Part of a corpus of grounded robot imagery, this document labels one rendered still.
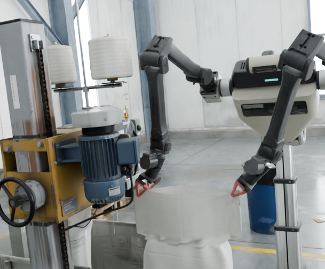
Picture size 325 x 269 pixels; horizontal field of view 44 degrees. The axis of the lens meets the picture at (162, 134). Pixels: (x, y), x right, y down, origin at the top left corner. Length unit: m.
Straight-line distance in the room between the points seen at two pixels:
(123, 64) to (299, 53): 0.63
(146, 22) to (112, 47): 9.01
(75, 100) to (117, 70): 6.04
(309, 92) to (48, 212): 1.20
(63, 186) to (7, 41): 0.55
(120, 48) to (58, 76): 0.30
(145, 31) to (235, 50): 2.33
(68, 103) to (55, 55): 6.11
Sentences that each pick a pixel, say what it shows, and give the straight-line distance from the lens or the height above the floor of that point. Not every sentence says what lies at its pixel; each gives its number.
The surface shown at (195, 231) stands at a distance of 1.72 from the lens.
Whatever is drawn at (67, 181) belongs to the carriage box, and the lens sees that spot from 1.56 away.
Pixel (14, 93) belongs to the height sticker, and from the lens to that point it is 1.55.
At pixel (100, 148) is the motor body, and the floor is 1.29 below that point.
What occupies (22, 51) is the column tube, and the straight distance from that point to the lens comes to 1.52.
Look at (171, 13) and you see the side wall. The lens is 10.54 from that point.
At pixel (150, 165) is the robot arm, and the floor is 1.16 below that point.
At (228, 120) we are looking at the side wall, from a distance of 10.02.
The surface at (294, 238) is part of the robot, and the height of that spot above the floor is 0.63.
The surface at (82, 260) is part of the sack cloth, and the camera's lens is 2.12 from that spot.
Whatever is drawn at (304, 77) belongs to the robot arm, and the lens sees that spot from 1.41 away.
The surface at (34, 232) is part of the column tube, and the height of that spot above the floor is 0.98.
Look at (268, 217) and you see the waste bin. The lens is 3.94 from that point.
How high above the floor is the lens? 1.50
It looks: 7 degrees down
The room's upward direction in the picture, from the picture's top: 5 degrees counter-clockwise
